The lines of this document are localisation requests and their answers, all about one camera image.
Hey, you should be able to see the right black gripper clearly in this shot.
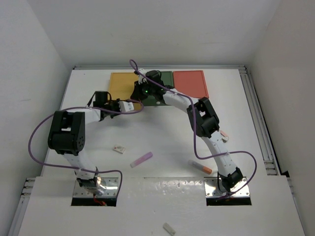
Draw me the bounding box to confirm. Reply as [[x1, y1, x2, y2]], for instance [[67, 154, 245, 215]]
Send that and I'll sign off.
[[131, 80, 155, 102]]

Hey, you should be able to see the yellow drawer box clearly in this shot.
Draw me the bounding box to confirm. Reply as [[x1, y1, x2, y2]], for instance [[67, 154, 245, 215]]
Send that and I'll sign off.
[[108, 72, 138, 100]]

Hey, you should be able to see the green drawer box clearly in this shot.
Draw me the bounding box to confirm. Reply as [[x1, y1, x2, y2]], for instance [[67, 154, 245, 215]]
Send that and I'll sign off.
[[141, 70, 174, 106]]

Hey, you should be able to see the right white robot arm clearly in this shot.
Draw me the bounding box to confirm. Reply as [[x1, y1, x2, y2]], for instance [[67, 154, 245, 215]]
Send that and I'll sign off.
[[131, 69, 243, 193]]

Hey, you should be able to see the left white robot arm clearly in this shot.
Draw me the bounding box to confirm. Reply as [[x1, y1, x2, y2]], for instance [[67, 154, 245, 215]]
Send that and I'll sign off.
[[48, 91, 133, 196]]

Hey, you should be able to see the red drawer box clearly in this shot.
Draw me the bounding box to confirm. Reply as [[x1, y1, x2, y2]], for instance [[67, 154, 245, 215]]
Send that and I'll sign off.
[[173, 70, 209, 99]]

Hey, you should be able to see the lilac glue stick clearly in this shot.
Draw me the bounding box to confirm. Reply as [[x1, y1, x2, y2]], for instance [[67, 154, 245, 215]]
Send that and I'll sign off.
[[130, 152, 153, 168]]

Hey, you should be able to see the orange capped glue stick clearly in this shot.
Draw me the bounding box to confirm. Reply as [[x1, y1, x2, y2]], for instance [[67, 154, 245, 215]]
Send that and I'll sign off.
[[188, 160, 212, 175]]

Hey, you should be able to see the small white eraser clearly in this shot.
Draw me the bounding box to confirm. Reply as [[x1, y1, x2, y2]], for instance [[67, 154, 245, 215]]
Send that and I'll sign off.
[[162, 223, 176, 236]]

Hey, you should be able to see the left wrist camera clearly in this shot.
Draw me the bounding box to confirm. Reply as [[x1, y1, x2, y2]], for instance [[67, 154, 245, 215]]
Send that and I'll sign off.
[[119, 101, 134, 113]]

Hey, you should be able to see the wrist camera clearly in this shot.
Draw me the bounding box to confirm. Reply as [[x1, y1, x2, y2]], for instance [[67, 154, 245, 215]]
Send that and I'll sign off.
[[119, 101, 134, 113], [134, 68, 147, 85]]

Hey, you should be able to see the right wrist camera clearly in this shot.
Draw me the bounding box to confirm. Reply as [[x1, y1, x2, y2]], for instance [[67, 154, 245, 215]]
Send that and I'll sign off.
[[134, 68, 147, 85]]

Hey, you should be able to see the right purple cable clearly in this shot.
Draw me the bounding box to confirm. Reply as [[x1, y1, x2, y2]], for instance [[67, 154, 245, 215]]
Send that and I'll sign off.
[[129, 59, 258, 199]]

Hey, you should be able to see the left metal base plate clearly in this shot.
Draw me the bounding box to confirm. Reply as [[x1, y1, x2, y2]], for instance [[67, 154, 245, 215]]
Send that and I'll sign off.
[[73, 177, 118, 198]]

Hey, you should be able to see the metal base plate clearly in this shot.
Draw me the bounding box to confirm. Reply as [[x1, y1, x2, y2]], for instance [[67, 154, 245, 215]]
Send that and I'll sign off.
[[204, 177, 250, 198], [73, 177, 118, 198]]

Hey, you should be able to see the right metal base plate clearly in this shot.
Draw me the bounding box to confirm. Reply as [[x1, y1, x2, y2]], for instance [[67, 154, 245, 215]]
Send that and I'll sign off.
[[204, 177, 250, 198]]

